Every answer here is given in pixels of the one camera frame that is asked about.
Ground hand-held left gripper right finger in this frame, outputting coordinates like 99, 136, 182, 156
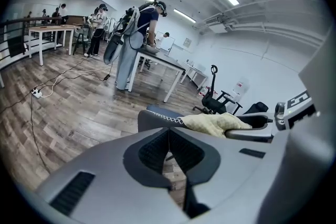
169, 26, 336, 224

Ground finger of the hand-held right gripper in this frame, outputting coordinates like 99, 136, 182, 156
237, 112, 274, 130
225, 128, 275, 143

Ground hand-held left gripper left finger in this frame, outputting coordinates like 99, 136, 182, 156
33, 127, 190, 224

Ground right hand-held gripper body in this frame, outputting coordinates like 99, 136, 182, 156
274, 90, 317, 132

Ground pale yellow clothes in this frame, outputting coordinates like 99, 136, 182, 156
181, 112, 253, 138

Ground black office chair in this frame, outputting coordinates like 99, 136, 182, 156
192, 65, 244, 115
241, 101, 269, 116

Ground white water dispenser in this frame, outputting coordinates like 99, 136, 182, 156
232, 77, 250, 103

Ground white side table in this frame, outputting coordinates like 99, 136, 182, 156
181, 60, 209, 90

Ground white ceiling air conditioner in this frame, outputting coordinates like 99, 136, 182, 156
205, 14, 232, 34

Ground dark table with white legs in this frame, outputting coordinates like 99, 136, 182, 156
128, 48, 187, 103

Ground whiteboard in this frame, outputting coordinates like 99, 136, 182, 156
154, 30, 176, 52

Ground white bowl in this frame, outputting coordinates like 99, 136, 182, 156
142, 44, 161, 55

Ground white stool with black legs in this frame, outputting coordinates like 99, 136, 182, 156
72, 26, 90, 56

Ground grey backpack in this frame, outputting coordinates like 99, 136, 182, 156
103, 6, 141, 65

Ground wooden desk with white legs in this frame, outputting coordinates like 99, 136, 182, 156
28, 24, 76, 67

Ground black railing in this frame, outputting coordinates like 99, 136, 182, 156
0, 16, 62, 64

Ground white cable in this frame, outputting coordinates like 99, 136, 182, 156
39, 67, 111, 98

